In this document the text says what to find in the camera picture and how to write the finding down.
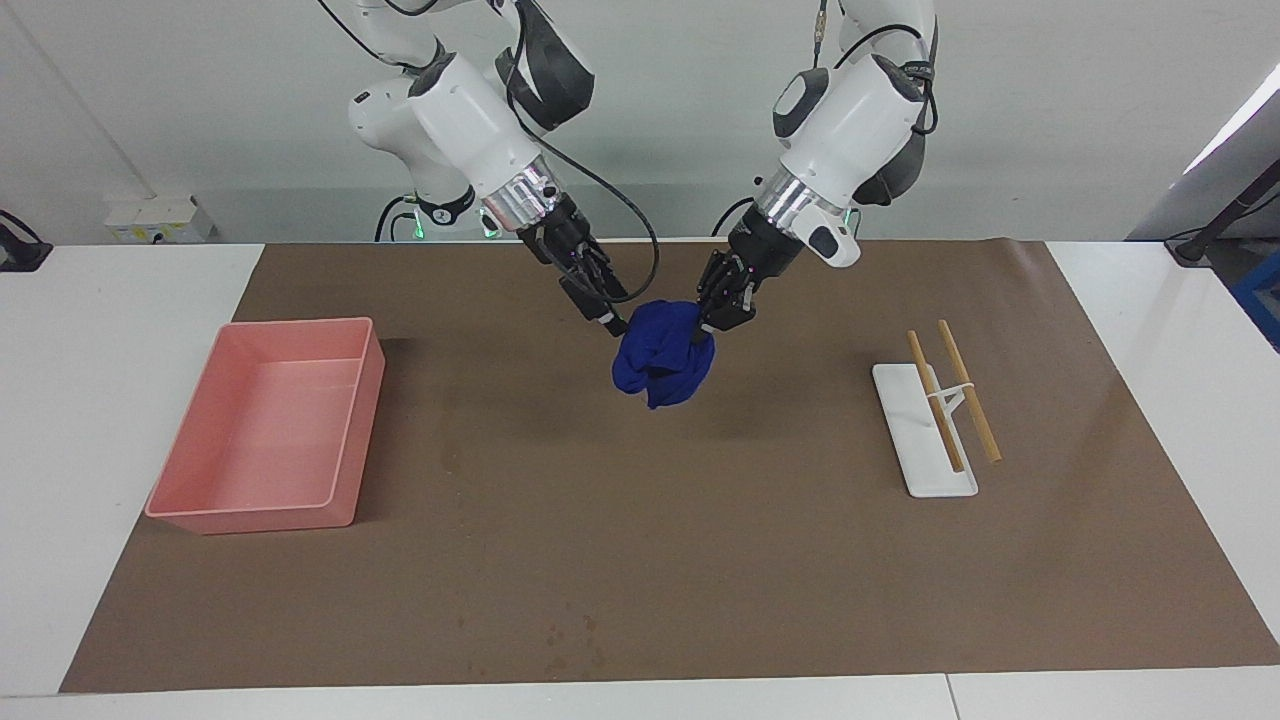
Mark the pink plastic bin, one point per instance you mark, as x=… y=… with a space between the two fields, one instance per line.
x=270 y=430

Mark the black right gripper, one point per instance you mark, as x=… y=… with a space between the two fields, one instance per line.
x=570 y=255

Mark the blue towel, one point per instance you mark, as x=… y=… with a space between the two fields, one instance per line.
x=660 y=355

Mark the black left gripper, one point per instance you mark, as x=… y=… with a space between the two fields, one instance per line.
x=755 y=260

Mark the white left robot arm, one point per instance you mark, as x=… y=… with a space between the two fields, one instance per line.
x=850 y=120

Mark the wooden rack rod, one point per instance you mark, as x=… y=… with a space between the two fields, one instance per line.
x=940 y=410
x=975 y=405

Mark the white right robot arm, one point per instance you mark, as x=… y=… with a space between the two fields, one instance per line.
x=470 y=120

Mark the white power socket box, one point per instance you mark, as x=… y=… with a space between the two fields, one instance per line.
x=155 y=218

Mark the black clamp mount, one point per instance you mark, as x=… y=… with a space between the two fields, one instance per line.
x=20 y=250

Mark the black stand pole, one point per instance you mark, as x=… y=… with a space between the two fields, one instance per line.
x=1225 y=215

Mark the blue box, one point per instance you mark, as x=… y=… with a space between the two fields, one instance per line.
x=1262 y=300

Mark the grey leaning board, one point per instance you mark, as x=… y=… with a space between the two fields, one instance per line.
x=1210 y=190

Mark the brown table mat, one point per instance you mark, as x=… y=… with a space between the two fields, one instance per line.
x=600 y=550

